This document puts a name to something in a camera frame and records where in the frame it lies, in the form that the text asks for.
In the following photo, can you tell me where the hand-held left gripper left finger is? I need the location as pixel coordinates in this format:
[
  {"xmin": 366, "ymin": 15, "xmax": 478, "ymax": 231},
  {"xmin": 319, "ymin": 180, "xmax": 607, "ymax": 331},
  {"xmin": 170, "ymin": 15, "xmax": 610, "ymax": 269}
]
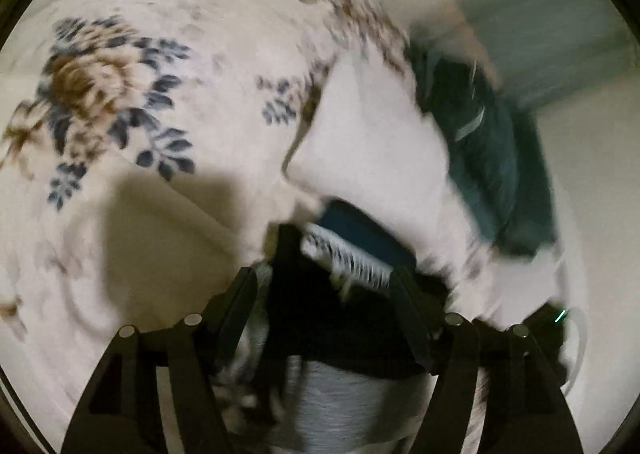
[{"xmin": 60, "ymin": 266, "xmax": 261, "ymax": 454}]

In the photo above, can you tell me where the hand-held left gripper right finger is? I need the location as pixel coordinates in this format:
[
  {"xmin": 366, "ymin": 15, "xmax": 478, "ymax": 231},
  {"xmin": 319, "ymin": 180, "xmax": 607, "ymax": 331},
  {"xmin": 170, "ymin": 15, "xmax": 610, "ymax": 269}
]
[{"xmin": 392, "ymin": 266, "xmax": 586, "ymax": 454}]

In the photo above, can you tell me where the striped knit sweater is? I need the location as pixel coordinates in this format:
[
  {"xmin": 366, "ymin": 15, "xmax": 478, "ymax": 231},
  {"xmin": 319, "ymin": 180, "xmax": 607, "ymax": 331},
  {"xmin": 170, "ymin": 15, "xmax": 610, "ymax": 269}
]
[{"xmin": 215, "ymin": 199, "xmax": 491, "ymax": 454}]

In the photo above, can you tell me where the white headboard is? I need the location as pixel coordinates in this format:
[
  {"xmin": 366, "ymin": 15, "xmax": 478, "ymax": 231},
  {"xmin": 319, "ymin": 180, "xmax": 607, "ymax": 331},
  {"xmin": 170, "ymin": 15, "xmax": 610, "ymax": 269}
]
[{"xmin": 525, "ymin": 104, "xmax": 640, "ymax": 385}]

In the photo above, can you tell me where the floral bed cover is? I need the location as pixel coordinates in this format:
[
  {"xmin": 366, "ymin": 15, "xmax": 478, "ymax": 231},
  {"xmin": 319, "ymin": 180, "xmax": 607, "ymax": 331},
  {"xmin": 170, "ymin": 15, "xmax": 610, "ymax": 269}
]
[{"xmin": 0, "ymin": 0, "xmax": 501, "ymax": 454}]

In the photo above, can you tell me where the dark green blanket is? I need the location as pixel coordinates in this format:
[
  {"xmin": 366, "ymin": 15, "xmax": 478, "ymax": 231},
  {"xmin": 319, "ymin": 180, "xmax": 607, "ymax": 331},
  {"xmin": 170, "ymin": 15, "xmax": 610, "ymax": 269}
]
[{"xmin": 407, "ymin": 46, "xmax": 556, "ymax": 257}]

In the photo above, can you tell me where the folded white cloth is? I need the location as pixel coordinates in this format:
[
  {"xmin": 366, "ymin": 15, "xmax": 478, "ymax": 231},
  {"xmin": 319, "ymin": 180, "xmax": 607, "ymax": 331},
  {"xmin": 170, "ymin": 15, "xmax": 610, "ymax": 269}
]
[{"xmin": 282, "ymin": 59, "xmax": 481, "ymax": 255}]

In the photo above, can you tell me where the grey-green curtain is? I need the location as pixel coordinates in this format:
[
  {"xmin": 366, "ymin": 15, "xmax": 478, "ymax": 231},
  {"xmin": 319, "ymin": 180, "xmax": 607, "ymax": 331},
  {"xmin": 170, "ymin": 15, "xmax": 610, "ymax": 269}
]
[{"xmin": 450, "ymin": 0, "xmax": 631, "ymax": 105}]

